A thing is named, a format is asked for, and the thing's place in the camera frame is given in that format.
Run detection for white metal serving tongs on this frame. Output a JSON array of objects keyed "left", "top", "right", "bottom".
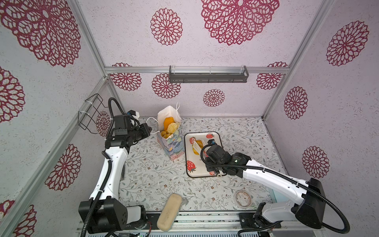
[{"left": 191, "top": 140, "right": 208, "bottom": 155}]

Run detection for floral paper gift bag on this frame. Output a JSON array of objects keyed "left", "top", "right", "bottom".
[{"left": 146, "top": 102, "right": 185, "bottom": 161}]

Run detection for round orange bun bottom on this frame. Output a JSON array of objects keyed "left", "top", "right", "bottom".
[{"left": 167, "top": 122, "right": 180, "bottom": 134}]

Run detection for long twisted orange bread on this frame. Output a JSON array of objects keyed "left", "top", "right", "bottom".
[{"left": 163, "top": 117, "right": 175, "bottom": 131}]

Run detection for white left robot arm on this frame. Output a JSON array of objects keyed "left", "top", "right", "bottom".
[{"left": 79, "top": 123, "right": 152, "bottom": 237}]

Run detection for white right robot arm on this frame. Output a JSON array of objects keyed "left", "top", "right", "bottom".
[{"left": 205, "top": 152, "right": 325, "bottom": 229}]

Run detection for round tape roll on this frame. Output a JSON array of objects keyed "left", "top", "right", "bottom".
[{"left": 234, "top": 190, "right": 252, "bottom": 209}]

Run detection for white strawberry serving tray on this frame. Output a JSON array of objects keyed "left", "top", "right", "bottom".
[{"left": 184, "top": 131, "right": 224, "bottom": 178}]

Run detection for mint green box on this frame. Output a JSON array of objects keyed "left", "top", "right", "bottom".
[{"left": 269, "top": 189, "right": 289, "bottom": 203}]

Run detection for beige long baguette loaf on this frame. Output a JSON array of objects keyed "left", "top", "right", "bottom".
[{"left": 157, "top": 194, "right": 183, "bottom": 232}]

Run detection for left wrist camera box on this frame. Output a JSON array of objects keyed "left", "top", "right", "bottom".
[{"left": 111, "top": 110, "right": 140, "bottom": 136}]

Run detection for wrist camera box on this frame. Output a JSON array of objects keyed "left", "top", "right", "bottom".
[
  {"left": 205, "top": 139, "right": 232, "bottom": 165},
  {"left": 111, "top": 110, "right": 140, "bottom": 136}
]

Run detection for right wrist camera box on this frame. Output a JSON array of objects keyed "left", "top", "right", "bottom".
[{"left": 205, "top": 139, "right": 232, "bottom": 165}]

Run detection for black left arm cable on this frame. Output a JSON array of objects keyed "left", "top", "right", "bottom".
[{"left": 79, "top": 97, "right": 125, "bottom": 237}]

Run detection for black wire wall basket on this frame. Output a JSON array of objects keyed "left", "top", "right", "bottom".
[{"left": 77, "top": 93, "right": 111, "bottom": 137}]

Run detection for black wall shelf rack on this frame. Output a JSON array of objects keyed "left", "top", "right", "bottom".
[{"left": 168, "top": 66, "right": 249, "bottom": 84}]

